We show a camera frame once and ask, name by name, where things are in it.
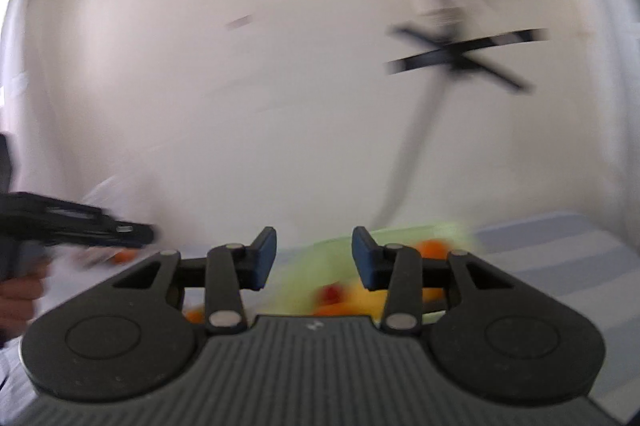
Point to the orange fruit with green stem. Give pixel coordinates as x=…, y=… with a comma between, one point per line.
x=195, y=316

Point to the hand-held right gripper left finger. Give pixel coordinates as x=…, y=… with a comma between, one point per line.
x=264, y=258

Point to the large orange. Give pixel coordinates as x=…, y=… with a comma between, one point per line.
x=330, y=309
x=431, y=248

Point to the red tomato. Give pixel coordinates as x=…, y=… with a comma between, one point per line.
x=330, y=292

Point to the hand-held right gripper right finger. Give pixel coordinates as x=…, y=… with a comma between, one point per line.
x=362, y=262

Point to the blue striped tablecloth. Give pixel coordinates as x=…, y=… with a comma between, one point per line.
x=560, y=256

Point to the person's left hand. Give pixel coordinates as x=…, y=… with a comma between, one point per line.
x=19, y=303

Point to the small orange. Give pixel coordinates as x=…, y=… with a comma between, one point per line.
x=122, y=257

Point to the green plastic basin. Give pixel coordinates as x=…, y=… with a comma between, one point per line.
x=320, y=266

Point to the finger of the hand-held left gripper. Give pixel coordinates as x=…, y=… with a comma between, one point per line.
x=100, y=228

